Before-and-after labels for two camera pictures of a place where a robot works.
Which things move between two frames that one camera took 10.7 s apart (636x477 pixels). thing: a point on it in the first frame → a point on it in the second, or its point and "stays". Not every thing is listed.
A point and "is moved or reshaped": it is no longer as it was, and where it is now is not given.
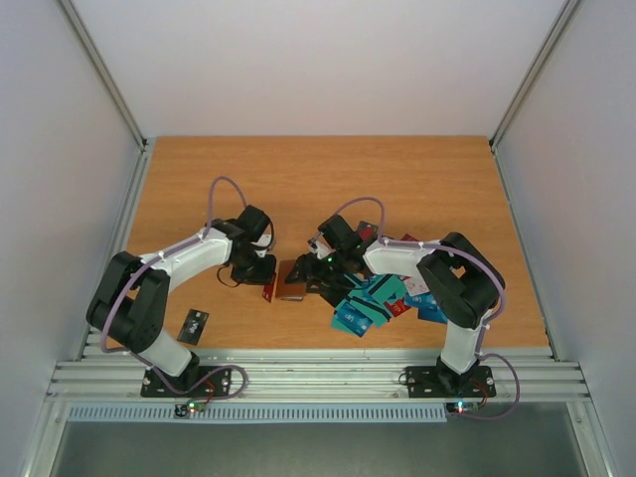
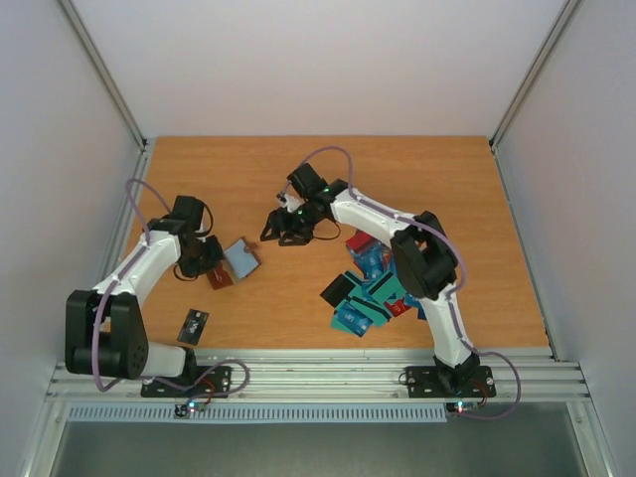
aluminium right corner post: [534, 73] stays
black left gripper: [264, 278] → [217, 256]
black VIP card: [193, 327] stays
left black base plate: [192, 382] stays
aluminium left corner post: [103, 73] stays
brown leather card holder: [288, 291] is moved or reshaped
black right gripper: [314, 271] → [289, 222]
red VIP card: [267, 292] → [220, 278]
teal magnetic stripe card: [389, 289] stays
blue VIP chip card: [353, 319] stays
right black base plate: [433, 382] stays
